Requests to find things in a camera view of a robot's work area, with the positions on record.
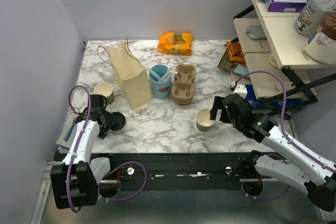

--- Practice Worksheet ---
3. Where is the orange brown snack packet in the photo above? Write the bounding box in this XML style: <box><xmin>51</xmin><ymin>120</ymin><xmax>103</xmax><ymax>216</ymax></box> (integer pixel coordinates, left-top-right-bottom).
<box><xmin>217</xmin><ymin>41</ymin><xmax>246</xmax><ymax>72</ymax></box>

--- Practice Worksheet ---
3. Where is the orange snack bag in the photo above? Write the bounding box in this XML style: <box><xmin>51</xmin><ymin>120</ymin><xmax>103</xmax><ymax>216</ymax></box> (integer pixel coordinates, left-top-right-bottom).
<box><xmin>157</xmin><ymin>33</ymin><xmax>193</xmax><ymax>56</ymax></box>

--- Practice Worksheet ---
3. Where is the cartoon paper roll brown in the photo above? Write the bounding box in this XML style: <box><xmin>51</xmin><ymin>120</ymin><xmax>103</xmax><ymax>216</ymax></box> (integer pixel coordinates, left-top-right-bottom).
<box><xmin>305</xmin><ymin>13</ymin><xmax>335</xmax><ymax>65</ymax></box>

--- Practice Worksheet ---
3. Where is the brown pulp cup carrier stack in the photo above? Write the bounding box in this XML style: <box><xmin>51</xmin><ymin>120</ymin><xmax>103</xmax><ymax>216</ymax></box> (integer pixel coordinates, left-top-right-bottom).
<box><xmin>171</xmin><ymin>64</ymin><xmax>196</xmax><ymax>105</ymax></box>

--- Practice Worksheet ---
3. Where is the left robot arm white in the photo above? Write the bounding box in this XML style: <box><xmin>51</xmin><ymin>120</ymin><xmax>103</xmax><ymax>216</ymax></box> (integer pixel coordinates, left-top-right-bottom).
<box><xmin>50</xmin><ymin>94</ymin><xmax>110</xmax><ymax>213</ymax></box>

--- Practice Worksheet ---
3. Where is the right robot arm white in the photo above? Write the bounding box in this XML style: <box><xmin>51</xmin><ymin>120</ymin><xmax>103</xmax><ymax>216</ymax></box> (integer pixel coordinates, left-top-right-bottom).
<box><xmin>210</xmin><ymin>93</ymin><xmax>335</xmax><ymax>212</ymax></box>

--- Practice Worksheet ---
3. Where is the razor blister pack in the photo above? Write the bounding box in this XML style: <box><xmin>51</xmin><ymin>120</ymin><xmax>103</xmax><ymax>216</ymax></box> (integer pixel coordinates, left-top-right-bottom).
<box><xmin>56</xmin><ymin>115</ymin><xmax>76</xmax><ymax>150</ymax></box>

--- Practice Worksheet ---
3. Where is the cartoon paper roll grey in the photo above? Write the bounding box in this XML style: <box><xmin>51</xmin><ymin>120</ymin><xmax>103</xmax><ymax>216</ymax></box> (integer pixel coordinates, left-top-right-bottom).
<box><xmin>295</xmin><ymin>0</ymin><xmax>335</xmax><ymax>38</ymax></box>

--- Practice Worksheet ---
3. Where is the grey computer mouse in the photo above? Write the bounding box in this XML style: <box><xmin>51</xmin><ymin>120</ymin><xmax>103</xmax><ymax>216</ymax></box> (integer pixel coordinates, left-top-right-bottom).
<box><xmin>245</xmin><ymin>25</ymin><xmax>266</xmax><ymax>40</ymax></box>

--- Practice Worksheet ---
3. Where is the beige paper bag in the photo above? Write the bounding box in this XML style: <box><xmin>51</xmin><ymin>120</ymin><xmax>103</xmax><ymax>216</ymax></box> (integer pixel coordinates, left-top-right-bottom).
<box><xmin>97</xmin><ymin>38</ymin><xmax>151</xmax><ymax>110</ymax></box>

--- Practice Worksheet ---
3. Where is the beige shelf rack black frame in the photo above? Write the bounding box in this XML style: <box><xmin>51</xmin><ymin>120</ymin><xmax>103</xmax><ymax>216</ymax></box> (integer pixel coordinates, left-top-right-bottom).
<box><xmin>234</xmin><ymin>0</ymin><xmax>335</xmax><ymax>111</ymax></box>

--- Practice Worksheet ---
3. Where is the blue snack bag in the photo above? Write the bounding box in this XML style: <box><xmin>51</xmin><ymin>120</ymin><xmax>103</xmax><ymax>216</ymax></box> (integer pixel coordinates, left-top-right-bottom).
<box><xmin>244</xmin><ymin>84</ymin><xmax>302</xmax><ymax>111</ymax></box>

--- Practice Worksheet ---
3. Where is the blue straw holder cup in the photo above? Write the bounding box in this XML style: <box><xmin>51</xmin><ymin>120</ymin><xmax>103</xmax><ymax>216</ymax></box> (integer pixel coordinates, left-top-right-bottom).
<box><xmin>148</xmin><ymin>64</ymin><xmax>172</xmax><ymax>99</ymax></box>

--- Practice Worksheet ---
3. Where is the purple tissue box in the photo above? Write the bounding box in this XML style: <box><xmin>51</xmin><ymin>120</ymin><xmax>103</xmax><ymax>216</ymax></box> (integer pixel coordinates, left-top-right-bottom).
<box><xmin>263</xmin><ymin>0</ymin><xmax>309</xmax><ymax>13</ymax></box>

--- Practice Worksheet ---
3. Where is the black plastic cup lid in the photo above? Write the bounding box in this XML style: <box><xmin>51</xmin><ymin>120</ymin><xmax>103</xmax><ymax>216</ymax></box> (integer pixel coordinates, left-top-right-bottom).
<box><xmin>110</xmin><ymin>112</ymin><xmax>126</xmax><ymax>131</ymax></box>

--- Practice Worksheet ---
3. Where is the green paper cup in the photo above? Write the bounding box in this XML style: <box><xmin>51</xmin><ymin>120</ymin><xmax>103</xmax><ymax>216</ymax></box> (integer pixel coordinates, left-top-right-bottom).
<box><xmin>196</xmin><ymin>109</ymin><xmax>215</xmax><ymax>132</ymax></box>
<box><xmin>93</xmin><ymin>82</ymin><xmax>115</xmax><ymax>104</ymax></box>

